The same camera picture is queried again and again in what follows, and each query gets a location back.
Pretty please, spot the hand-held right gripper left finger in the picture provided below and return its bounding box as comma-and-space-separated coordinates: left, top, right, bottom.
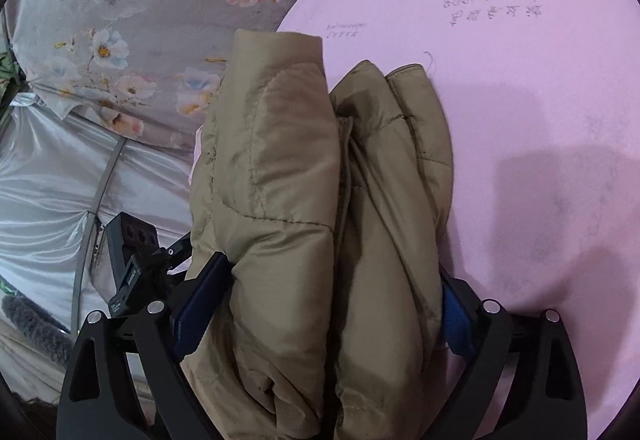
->
56, 250, 236, 440

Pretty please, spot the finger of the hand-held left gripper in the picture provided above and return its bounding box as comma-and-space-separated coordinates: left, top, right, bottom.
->
159, 231, 195, 288

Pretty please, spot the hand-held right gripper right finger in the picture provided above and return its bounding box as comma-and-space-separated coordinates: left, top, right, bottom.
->
437, 270, 588, 440

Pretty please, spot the khaki padded jacket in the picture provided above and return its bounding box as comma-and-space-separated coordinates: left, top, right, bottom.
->
180, 28, 456, 440

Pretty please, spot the grey fluffy item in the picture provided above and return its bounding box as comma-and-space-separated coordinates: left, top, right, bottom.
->
1, 295, 74, 367

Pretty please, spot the white draped cloth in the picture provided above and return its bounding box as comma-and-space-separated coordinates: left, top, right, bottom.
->
0, 93, 201, 401

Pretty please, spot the grey floral bedsheet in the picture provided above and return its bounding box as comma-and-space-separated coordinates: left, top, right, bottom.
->
10, 0, 361, 151

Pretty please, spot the pink cloth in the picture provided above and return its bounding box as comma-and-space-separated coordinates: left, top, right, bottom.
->
187, 0, 638, 440

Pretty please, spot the grey strap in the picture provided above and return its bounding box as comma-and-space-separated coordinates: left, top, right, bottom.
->
72, 137, 127, 318

